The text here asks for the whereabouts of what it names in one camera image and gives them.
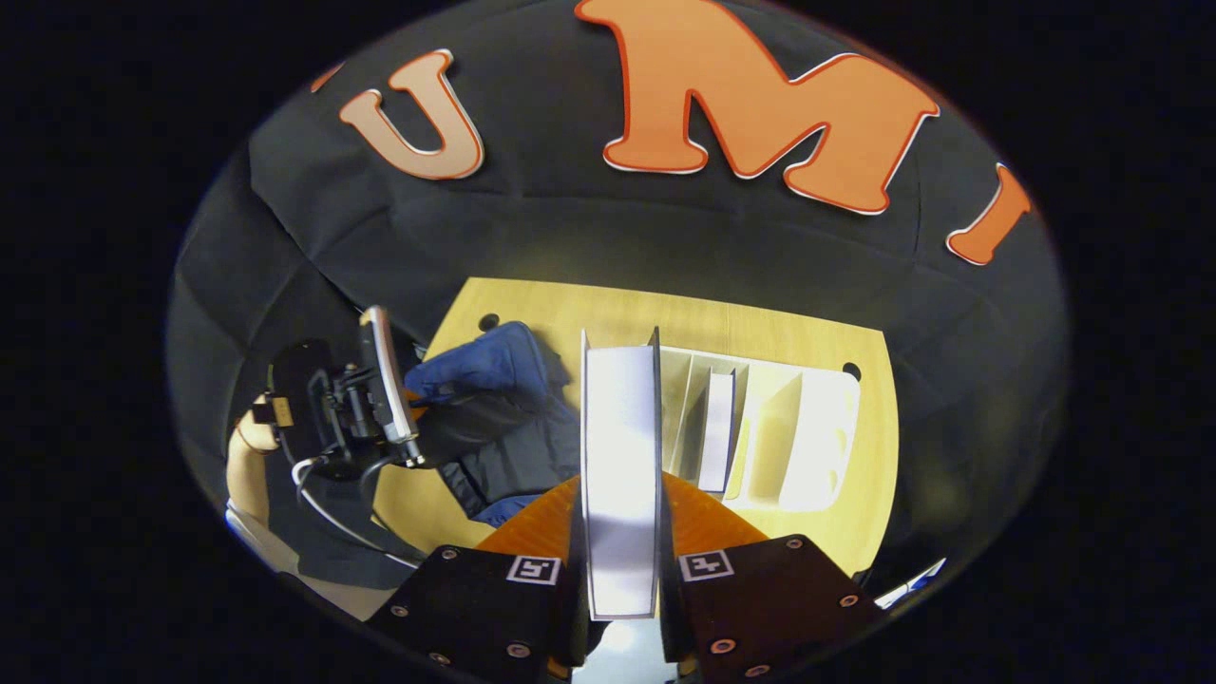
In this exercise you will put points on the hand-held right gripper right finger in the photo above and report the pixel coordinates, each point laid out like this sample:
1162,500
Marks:
769,598

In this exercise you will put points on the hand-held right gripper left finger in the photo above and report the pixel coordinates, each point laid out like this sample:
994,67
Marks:
475,598

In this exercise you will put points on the white bookshelf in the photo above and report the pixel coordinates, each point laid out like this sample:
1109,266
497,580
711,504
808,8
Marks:
807,437

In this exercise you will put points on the blue schoolbag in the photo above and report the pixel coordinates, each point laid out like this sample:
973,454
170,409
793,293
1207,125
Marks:
494,418

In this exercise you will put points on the dark blue book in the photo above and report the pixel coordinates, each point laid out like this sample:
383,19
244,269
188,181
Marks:
717,427

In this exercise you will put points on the grey book with white spine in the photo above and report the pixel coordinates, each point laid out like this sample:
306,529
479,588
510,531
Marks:
619,456

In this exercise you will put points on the black backdrop cloth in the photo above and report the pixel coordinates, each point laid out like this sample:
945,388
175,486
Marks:
570,228

